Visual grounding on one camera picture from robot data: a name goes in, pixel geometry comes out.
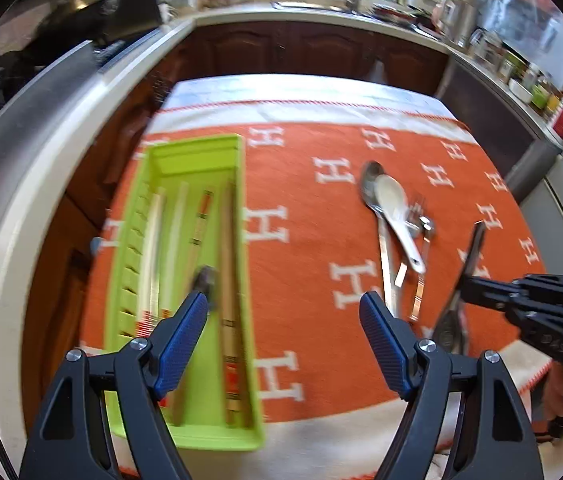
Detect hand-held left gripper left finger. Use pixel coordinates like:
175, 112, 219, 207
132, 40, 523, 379
19, 290, 210, 480

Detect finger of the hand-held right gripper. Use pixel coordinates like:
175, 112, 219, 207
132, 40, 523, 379
461, 274, 532, 313

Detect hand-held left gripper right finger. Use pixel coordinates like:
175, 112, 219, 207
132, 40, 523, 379
359, 291, 545, 480

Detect long metal serving spoon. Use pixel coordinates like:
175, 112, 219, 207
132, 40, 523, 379
434, 220, 487, 356

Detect metal chopstick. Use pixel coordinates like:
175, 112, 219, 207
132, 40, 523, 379
192, 266, 221, 313

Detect brown chopstick with red band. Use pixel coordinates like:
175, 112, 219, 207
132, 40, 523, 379
218, 182, 246, 428

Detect red patterned chopstick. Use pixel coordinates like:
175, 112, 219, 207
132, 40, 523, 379
168, 191, 214, 427

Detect green plastic utensil tray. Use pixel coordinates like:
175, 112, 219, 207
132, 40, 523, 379
102, 133, 267, 452

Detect person's right hand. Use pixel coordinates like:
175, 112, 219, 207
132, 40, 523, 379
541, 362, 563, 423

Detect small metal spoon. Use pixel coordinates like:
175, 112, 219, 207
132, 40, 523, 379
408, 216, 436, 323

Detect metal fork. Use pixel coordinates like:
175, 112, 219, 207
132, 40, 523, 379
395, 199, 428, 288

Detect orange printed blanket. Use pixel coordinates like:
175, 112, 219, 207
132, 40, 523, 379
79, 100, 555, 480

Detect white ceramic spoon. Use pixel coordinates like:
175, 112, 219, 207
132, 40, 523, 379
372, 174, 426, 275

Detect large metal spoon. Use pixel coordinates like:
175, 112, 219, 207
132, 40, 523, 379
359, 160, 399, 323

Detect stainless steel appliance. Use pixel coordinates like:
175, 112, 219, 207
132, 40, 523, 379
436, 55, 563, 201

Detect white kitchen countertop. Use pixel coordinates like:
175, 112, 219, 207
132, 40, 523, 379
0, 0, 563, 480

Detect white bowl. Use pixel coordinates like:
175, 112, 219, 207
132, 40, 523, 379
508, 77, 535, 104

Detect stainless steel panel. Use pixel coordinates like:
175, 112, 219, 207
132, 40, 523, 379
0, 40, 103, 241

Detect red rimmed dishes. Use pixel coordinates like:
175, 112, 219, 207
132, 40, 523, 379
371, 4, 433, 27

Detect black cooktop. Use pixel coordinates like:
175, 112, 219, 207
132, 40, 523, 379
94, 40, 128, 69

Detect brown wooden cabinets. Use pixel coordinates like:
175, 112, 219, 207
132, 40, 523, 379
26, 20, 449, 411

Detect steel sink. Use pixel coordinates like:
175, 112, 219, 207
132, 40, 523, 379
272, 0, 357, 14

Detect grey wall picture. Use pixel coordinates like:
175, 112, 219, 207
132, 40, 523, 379
476, 0, 563, 77

